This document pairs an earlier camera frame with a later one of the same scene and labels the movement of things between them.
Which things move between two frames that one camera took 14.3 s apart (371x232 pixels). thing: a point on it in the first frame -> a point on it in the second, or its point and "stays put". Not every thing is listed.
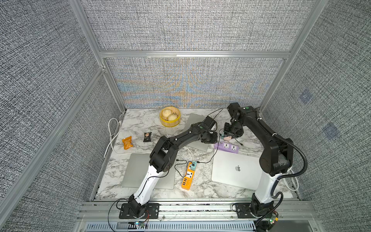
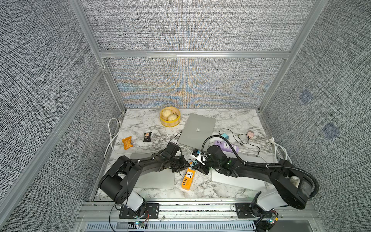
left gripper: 214,139 -> 183,166
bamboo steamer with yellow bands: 170,116 stays put
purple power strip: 226,147 stays put
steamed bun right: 172,117 stays put
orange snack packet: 127,142 stays put
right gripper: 226,131 -> 202,169
